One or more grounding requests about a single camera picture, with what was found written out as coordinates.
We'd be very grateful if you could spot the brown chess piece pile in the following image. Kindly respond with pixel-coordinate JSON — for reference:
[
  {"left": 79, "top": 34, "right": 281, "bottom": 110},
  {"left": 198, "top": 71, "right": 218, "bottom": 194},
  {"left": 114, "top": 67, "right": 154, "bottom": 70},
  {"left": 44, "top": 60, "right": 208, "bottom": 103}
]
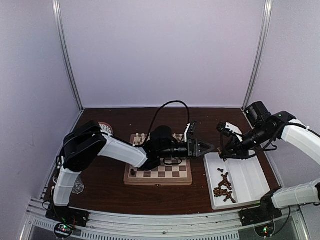
[{"left": 213, "top": 172, "right": 237, "bottom": 204}]

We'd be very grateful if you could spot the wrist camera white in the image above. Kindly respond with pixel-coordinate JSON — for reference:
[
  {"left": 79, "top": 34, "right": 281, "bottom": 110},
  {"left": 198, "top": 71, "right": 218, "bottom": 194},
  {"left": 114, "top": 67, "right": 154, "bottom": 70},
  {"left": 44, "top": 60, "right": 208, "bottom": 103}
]
[
  {"left": 183, "top": 120, "right": 198, "bottom": 142},
  {"left": 216, "top": 122, "right": 243, "bottom": 137}
]

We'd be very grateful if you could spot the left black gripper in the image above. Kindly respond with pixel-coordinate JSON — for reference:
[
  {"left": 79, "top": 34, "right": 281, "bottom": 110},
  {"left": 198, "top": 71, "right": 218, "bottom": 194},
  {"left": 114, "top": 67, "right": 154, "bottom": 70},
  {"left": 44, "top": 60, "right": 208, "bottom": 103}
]
[{"left": 158, "top": 138, "right": 216, "bottom": 160}]

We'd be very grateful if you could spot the right aluminium frame post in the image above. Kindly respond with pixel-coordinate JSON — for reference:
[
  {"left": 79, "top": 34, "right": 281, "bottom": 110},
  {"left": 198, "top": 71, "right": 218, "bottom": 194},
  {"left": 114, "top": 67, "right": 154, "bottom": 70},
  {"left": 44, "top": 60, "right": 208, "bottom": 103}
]
[{"left": 241, "top": 0, "right": 273, "bottom": 110}]

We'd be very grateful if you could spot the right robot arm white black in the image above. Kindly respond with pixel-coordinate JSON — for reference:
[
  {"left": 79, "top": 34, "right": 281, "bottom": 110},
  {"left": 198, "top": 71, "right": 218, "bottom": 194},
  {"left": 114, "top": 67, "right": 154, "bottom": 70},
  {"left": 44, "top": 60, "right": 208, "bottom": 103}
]
[{"left": 216, "top": 101, "right": 320, "bottom": 221}]

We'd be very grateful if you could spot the front aluminium rail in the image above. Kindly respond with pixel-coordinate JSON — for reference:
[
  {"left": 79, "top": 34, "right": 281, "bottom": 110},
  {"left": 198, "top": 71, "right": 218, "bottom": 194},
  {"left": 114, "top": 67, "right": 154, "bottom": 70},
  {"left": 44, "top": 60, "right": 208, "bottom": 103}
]
[{"left": 18, "top": 198, "right": 311, "bottom": 240}]

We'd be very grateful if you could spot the left aluminium frame post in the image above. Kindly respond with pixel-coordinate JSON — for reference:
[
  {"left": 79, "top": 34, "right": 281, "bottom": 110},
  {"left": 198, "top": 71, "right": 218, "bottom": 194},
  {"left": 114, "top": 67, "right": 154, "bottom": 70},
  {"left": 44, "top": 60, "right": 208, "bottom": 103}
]
[{"left": 52, "top": 0, "right": 84, "bottom": 112}]

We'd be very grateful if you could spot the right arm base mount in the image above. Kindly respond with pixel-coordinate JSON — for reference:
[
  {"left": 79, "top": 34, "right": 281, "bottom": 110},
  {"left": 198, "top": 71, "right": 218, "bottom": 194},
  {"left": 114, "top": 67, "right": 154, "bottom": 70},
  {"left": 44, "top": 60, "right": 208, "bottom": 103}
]
[{"left": 239, "top": 207, "right": 282, "bottom": 227}]

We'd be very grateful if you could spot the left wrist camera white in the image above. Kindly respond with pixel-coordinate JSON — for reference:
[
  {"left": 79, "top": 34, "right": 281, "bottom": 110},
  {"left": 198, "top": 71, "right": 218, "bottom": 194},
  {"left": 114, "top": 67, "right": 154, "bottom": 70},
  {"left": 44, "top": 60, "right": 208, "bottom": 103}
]
[{"left": 183, "top": 120, "right": 198, "bottom": 142}]

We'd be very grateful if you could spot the white chess pieces row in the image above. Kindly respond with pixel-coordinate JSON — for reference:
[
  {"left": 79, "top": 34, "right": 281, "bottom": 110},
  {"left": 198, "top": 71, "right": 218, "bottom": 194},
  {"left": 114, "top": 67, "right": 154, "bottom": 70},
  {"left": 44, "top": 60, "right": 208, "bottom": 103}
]
[{"left": 130, "top": 133, "right": 184, "bottom": 146}]

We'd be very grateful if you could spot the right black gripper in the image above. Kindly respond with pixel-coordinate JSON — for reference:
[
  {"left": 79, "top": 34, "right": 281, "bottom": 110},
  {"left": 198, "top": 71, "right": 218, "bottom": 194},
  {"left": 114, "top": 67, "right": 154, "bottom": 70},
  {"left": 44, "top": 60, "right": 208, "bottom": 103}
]
[{"left": 220, "top": 125, "right": 274, "bottom": 160}]

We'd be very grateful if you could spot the wooden chess board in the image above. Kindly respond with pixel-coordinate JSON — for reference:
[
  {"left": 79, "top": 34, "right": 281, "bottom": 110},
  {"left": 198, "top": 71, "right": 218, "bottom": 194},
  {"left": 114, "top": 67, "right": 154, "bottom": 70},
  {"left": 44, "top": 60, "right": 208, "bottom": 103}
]
[{"left": 123, "top": 133, "right": 193, "bottom": 186}]

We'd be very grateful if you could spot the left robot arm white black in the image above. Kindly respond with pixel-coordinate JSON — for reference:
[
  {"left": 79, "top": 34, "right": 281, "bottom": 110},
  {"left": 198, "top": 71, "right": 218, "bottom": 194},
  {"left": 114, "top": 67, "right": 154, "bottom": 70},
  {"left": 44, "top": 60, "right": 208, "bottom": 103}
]
[{"left": 48, "top": 120, "right": 215, "bottom": 222}]

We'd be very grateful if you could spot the patterned ceramic plate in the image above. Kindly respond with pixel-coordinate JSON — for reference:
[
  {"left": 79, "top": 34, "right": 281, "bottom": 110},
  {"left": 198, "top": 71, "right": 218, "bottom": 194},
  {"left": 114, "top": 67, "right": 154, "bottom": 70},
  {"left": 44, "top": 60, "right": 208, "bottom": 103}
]
[{"left": 98, "top": 121, "right": 113, "bottom": 134}]

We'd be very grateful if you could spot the aluminium frame post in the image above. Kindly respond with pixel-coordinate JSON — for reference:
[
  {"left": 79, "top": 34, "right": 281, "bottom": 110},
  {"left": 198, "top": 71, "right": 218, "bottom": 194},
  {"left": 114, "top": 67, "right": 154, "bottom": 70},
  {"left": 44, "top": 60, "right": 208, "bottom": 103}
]
[
  {"left": 52, "top": 0, "right": 84, "bottom": 112},
  {"left": 241, "top": 0, "right": 273, "bottom": 110}
]

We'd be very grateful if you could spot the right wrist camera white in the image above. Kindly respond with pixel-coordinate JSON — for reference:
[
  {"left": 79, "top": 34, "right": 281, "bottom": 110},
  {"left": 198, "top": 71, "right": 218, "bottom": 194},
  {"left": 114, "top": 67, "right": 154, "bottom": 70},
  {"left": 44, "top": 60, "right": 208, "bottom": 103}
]
[{"left": 216, "top": 122, "right": 243, "bottom": 137}]

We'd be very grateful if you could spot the clear drinking glass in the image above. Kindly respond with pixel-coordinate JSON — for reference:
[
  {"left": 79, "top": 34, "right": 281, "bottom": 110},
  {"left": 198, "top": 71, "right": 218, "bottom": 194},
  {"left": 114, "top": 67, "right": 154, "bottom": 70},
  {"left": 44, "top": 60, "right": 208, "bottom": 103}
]
[{"left": 71, "top": 177, "right": 85, "bottom": 195}]

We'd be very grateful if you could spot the white plastic compartment tray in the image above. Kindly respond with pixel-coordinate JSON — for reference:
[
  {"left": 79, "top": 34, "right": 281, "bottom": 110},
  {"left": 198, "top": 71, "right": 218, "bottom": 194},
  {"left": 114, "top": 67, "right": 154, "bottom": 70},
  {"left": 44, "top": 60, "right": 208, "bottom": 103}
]
[{"left": 203, "top": 152, "right": 270, "bottom": 211}]

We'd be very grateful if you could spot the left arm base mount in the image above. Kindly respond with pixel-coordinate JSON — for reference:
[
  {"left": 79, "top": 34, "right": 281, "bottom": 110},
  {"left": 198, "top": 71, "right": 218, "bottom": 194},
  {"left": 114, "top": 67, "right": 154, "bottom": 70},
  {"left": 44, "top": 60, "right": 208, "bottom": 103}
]
[{"left": 45, "top": 198, "right": 90, "bottom": 227}]

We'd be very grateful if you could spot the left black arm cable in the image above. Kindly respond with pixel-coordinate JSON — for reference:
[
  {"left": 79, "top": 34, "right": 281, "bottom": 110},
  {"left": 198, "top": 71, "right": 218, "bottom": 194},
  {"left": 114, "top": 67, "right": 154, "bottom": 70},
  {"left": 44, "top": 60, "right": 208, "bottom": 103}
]
[{"left": 147, "top": 100, "right": 191, "bottom": 141}]

